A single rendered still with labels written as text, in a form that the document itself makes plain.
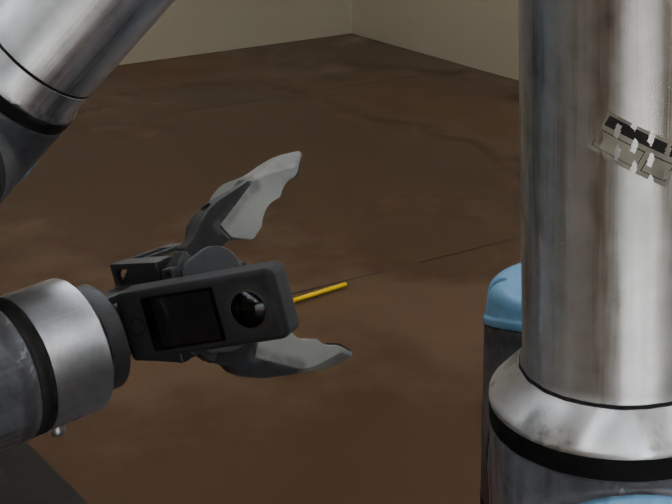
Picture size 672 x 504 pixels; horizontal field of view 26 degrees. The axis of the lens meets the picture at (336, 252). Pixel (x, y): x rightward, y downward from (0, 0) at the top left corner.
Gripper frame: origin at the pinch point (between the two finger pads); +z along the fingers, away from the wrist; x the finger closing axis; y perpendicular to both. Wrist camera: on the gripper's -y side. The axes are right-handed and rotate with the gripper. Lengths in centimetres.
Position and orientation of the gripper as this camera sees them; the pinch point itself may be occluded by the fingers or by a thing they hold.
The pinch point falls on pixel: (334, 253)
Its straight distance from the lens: 104.2
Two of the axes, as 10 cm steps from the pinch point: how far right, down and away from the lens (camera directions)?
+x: 2.4, 9.6, 1.6
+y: -6.2, 0.3, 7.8
